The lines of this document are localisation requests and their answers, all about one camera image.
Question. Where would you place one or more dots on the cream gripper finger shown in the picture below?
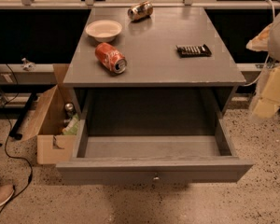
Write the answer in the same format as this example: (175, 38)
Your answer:
(260, 41)
(266, 102)

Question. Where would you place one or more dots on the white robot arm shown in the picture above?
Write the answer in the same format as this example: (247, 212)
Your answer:
(274, 42)

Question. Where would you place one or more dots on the grey drawer cabinet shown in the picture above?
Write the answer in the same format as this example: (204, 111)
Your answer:
(150, 50)

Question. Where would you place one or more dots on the open grey top drawer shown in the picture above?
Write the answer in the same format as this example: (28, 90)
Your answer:
(131, 135)

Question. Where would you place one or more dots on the gold brown soda can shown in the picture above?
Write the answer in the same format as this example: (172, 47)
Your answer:
(140, 11)

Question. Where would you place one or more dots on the red soda can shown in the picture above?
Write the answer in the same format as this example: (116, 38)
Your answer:
(111, 58)

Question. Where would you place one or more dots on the white bowl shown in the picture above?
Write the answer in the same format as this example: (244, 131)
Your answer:
(103, 30)

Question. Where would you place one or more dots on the silver bottle in box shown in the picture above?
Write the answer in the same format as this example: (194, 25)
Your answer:
(69, 109)

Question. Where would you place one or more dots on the green packet in box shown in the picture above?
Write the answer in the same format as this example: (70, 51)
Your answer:
(72, 127)

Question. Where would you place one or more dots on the cardboard box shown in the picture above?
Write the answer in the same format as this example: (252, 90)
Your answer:
(47, 122)

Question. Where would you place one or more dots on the small clear object on shelf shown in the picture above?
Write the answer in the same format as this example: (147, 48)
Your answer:
(27, 65)

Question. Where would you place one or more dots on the black table leg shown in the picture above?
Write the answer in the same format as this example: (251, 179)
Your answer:
(14, 133)

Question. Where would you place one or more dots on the white sneaker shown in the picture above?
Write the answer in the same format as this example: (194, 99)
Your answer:
(6, 192)

